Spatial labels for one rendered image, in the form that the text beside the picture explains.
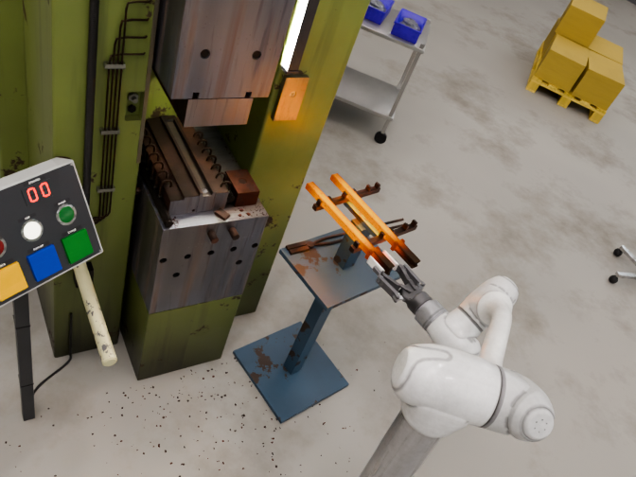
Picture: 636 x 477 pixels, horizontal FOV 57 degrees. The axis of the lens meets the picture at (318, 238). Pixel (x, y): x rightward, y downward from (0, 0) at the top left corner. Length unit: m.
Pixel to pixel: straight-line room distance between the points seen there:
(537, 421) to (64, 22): 1.40
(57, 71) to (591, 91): 5.40
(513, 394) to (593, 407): 2.37
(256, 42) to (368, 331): 1.83
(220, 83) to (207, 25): 0.18
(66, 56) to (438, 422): 1.27
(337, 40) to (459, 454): 1.91
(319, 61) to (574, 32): 5.04
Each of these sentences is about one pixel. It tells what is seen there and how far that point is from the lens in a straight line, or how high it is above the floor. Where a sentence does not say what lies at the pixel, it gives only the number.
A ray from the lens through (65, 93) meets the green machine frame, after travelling 1.78.
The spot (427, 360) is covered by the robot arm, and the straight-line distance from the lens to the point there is 1.19.
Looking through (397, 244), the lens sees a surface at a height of 1.04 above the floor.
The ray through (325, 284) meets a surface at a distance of 2.13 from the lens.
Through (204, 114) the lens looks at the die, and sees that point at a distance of 1.75.
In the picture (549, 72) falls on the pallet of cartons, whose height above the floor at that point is 0.24.
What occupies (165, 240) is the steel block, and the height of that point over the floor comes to 0.86.
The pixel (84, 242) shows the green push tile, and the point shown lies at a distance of 1.74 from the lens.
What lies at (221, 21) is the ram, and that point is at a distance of 1.61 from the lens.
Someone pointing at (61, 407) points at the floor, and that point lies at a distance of 2.60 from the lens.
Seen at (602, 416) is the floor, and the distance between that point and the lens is 3.60.
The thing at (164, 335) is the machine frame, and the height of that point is 0.30.
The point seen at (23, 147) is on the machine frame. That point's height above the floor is 0.76.
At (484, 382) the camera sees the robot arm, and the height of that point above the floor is 1.43.
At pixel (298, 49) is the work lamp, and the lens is 1.89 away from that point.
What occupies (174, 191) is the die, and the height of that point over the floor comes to 0.98.
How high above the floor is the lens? 2.28
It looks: 42 degrees down
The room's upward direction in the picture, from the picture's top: 23 degrees clockwise
